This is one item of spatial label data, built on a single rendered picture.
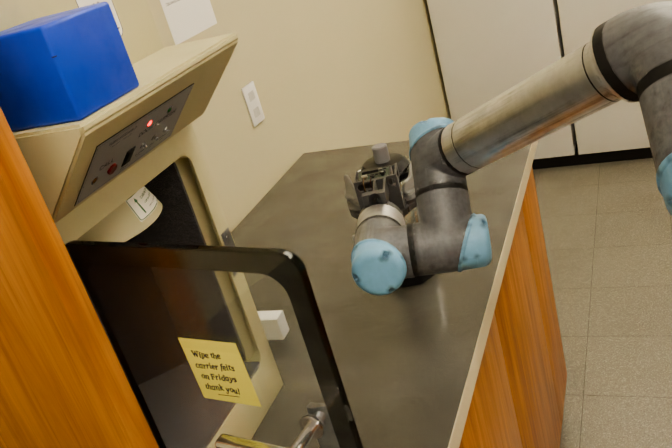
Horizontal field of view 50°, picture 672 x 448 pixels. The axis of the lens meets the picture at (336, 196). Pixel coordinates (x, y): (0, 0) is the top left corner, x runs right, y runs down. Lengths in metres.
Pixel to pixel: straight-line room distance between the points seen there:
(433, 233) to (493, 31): 2.83
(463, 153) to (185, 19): 1.03
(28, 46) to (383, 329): 0.79
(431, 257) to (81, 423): 0.48
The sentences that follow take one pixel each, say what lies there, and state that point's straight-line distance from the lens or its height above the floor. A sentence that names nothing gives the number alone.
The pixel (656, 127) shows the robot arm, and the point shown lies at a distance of 0.77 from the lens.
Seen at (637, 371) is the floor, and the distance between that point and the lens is 2.58.
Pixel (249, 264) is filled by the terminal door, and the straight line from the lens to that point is 0.62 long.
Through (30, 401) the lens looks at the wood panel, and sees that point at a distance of 0.83.
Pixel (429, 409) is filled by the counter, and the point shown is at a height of 0.94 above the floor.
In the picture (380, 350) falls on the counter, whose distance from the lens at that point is 1.22.
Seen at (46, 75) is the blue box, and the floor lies 1.56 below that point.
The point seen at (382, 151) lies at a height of 1.20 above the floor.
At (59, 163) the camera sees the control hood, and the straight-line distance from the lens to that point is 0.73.
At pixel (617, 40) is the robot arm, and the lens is 0.82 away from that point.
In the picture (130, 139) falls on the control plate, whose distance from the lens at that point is 0.81.
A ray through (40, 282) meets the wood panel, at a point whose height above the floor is 1.39.
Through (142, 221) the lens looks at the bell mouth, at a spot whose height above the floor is 1.33.
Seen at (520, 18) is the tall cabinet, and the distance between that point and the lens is 3.73.
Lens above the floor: 1.64
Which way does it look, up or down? 23 degrees down
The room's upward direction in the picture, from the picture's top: 16 degrees counter-clockwise
